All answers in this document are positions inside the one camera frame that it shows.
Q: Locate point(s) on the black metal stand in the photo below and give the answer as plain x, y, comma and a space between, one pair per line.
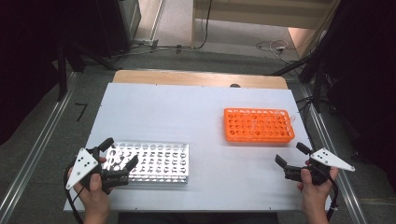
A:
317, 87
62, 71

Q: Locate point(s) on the white board sheet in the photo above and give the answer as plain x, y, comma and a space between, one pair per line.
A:
174, 112

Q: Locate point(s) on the black curtain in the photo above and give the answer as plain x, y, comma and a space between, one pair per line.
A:
367, 77
28, 46

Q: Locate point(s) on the silver metal test tube rack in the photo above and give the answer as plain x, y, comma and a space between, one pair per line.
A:
162, 160

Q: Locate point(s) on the clear test tube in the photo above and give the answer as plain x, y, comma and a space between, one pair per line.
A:
292, 118
277, 114
253, 124

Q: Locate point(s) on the person's left hand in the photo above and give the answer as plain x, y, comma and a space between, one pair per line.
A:
96, 200

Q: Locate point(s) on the grey cabinet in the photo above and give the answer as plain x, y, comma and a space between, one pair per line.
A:
130, 18

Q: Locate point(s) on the person's dark clothing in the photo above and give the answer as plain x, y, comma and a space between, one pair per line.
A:
199, 218

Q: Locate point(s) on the aluminium floor rail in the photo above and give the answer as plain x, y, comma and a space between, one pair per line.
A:
336, 155
37, 149

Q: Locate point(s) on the beige wooden shelf unit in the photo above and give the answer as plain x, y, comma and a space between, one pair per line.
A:
264, 12

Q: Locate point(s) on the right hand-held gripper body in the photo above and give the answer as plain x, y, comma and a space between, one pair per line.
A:
327, 158

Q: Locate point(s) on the person's right hand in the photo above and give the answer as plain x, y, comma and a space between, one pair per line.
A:
316, 197

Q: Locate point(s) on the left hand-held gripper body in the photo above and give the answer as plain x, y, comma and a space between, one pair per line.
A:
82, 165

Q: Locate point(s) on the orange plastic test tube rack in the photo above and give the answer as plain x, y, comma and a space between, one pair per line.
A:
258, 127

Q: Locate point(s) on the wooden table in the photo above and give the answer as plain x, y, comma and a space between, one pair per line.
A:
193, 77

